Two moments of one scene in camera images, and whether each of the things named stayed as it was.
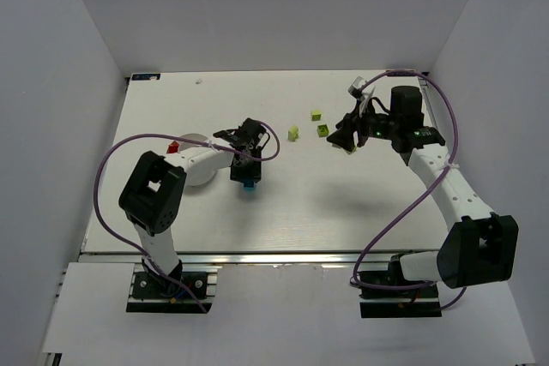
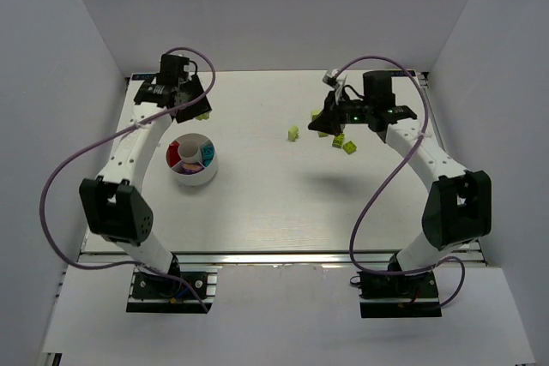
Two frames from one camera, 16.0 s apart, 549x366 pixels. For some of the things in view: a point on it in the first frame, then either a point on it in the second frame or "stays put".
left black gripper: (242, 139) to (189, 98)
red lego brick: (173, 147) stays put
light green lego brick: (292, 133) stays put
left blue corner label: (146, 76) stays put
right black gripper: (358, 127) to (335, 113)
